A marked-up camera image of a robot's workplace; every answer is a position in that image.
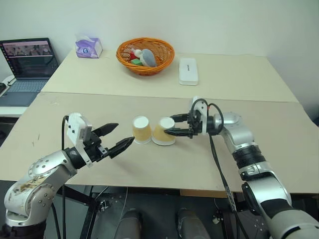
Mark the green block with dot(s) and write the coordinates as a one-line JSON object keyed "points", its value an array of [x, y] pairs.
{"points": [[136, 62]]}

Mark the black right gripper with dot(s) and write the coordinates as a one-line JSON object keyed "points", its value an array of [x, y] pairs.
{"points": [[194, 124]]}

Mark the yellow paper cup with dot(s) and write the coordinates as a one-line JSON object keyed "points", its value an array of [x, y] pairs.
{"points": [[160, 135], [142, 133]]}

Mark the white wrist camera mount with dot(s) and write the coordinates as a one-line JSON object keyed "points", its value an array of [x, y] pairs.
{"points": [[202, 119], [76, 127]]}

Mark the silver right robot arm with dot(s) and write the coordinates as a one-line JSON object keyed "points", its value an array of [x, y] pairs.
{"points": [[264, 189]]}

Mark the dark laptop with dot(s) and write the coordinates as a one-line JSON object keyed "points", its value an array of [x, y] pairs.
{"points": [[27, 64]]}

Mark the red and white toy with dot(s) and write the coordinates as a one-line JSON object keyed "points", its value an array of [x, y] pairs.
{"points": [[135, 53]]}

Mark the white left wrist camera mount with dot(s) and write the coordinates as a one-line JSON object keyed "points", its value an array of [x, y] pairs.
{"points": [[76, 127]]}

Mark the white plastic case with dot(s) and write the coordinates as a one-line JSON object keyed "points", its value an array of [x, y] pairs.
{"points": [[188, 72]]}

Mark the dark rounded shape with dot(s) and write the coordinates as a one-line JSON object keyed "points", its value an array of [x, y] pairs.
{"points": [[130, 225], [190, 224]]}

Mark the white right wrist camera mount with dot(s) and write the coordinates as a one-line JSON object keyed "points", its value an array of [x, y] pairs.
{"points": [[202, 119]]}

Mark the orange woven basket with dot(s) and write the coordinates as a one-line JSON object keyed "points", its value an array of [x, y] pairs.
{"points": [[149, 71]]}

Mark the grey plush toy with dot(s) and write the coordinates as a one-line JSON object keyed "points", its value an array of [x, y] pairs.
{"points": [[149, 57]]}

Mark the purple tissue box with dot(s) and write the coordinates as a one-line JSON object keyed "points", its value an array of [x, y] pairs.
{"points": [[88, 48]]}

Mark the white side table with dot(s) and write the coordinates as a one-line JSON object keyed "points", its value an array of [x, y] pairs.
{"points": [[10, 111]]}

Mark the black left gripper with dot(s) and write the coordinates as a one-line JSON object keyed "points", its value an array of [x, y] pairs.
{"points": [[93, 152]]}

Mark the black table frame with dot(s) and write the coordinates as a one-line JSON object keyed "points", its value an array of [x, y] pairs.
{"points": [[86, 219]]}

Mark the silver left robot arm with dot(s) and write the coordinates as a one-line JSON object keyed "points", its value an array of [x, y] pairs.
{"points": [[37, 184]]}

